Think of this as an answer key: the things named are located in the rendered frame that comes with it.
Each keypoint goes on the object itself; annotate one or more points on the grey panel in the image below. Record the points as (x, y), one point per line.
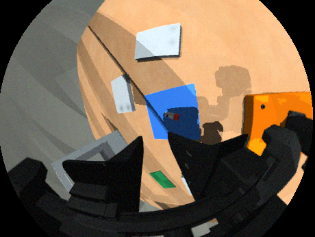
(99, 150)

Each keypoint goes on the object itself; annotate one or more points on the green flat square mat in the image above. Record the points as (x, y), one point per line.
(162, 180)

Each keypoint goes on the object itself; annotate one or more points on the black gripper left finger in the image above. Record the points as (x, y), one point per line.
(122, 172)

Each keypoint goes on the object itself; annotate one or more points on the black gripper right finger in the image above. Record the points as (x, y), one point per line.
(198, 161)

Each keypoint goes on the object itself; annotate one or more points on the blue square patch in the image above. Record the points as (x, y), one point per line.
(181, 100)

